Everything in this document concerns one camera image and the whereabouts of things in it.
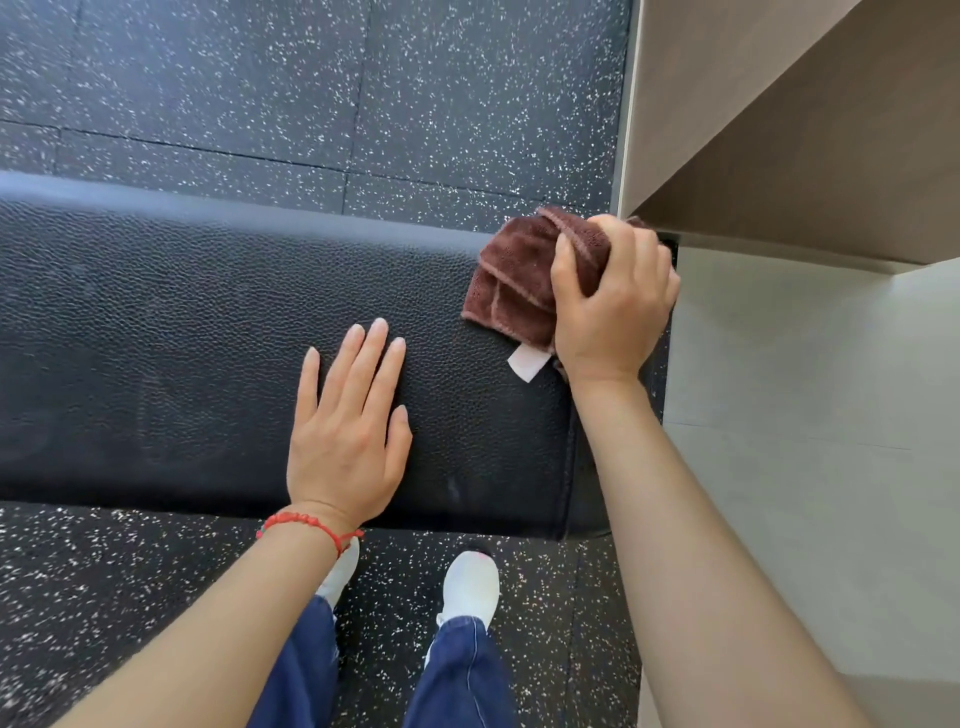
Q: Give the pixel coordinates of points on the person's left little finger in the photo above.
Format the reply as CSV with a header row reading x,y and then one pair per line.
x,y
306,386

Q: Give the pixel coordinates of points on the brown microfiber cloth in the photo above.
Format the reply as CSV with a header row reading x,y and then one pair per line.
x,y
525,285

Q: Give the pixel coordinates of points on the person's right forearm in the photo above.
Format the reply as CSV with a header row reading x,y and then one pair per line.
x,y
697,570

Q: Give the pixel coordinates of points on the person's left middle finger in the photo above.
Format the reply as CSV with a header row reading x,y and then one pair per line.
x,y
363,367

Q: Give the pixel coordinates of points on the blue jeans leg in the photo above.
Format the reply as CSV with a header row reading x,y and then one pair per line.
x,y
300,667
459,679

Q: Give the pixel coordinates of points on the person's left thumb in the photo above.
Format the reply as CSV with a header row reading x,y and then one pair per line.
x,y
399,442

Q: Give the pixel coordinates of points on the person's right hand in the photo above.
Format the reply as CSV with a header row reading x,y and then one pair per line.
x,y
611,315

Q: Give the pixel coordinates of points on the person's left hand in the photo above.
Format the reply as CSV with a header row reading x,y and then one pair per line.
x,y
341,450

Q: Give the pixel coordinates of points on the person's left forearm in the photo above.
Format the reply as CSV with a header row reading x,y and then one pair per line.
x,y
202,637

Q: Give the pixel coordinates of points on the black leather bench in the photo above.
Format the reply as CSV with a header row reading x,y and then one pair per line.
x,y
225,352

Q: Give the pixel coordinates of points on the person's right thumb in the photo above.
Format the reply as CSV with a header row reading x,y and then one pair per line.
x,y
564,277

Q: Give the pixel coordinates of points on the blue jeans right leg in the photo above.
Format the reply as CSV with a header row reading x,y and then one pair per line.
x,y
459,679

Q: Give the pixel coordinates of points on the white shoe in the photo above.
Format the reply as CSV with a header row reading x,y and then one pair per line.
x,y
339,571
469,589

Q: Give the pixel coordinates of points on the blue jeans left leg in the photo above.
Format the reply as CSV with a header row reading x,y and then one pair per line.
x,y
300,667

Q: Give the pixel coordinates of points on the white left shoe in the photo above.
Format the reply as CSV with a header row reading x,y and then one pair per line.
x,y
339,571

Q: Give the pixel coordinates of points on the wooden cabinet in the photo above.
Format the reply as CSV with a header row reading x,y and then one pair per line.
x,y
787,127

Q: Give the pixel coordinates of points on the white right shoe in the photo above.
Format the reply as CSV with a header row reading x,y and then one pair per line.
x,y
469,589

